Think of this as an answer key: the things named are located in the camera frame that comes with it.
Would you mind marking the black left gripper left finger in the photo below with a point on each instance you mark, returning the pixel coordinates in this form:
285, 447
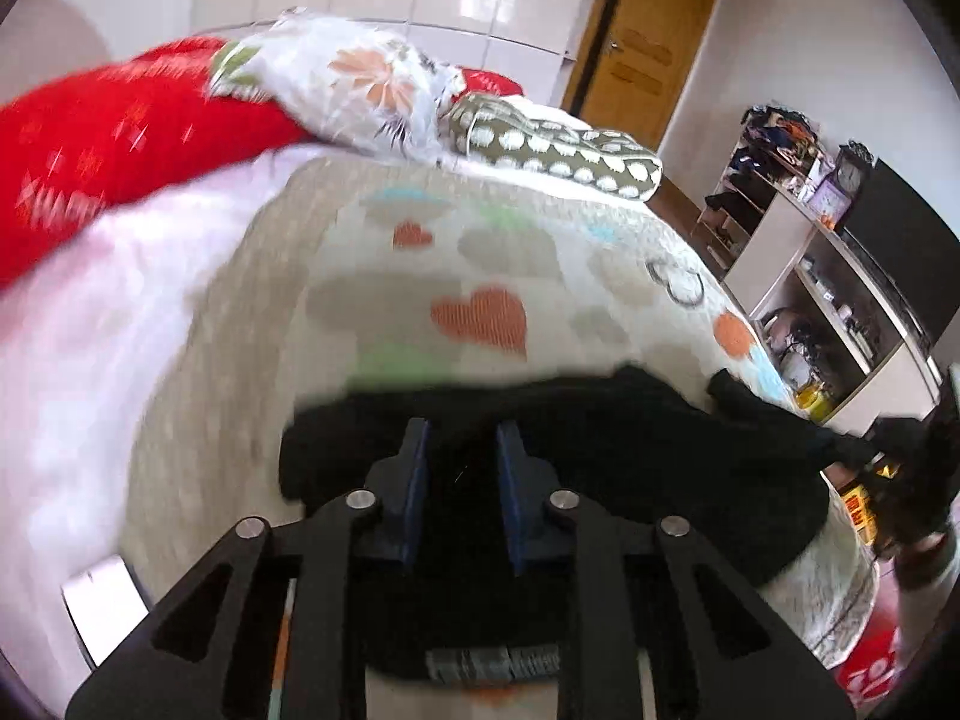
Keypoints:
260, 621

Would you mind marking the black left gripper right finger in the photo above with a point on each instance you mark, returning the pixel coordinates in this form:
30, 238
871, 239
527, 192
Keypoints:
660, 625

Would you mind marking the black pants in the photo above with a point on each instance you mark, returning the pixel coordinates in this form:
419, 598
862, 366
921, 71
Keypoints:
746, 474

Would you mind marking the right forearm grey sleeve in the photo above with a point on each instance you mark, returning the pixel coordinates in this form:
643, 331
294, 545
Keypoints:
925, 573

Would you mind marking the smartphone with lit screen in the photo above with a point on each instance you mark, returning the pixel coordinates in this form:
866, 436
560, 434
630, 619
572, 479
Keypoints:
104, 603

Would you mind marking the white shelf unit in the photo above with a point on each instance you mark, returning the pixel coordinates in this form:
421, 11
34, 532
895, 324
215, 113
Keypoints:
839, 335

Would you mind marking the black television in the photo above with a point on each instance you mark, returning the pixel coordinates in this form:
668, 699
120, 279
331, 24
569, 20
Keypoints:
914, 248

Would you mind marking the small clock on shelf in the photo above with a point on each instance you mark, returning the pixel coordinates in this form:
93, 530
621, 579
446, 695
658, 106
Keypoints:
854, 164

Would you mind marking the white bed sheet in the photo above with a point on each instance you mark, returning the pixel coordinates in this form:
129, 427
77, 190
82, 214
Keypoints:
86, 337

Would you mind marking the heart patterned quilt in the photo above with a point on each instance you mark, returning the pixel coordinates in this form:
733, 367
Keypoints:
362, 277

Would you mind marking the olive white patterned pillow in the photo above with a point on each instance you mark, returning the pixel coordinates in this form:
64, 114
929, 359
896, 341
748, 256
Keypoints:
514, 133

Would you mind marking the red long pillow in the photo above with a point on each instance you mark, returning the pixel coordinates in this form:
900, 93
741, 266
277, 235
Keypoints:
105, 137

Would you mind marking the wooden door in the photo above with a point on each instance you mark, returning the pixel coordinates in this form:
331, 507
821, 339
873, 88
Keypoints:
633, 62

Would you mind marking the white floral pillow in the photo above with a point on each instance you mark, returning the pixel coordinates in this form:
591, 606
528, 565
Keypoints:
345, 82

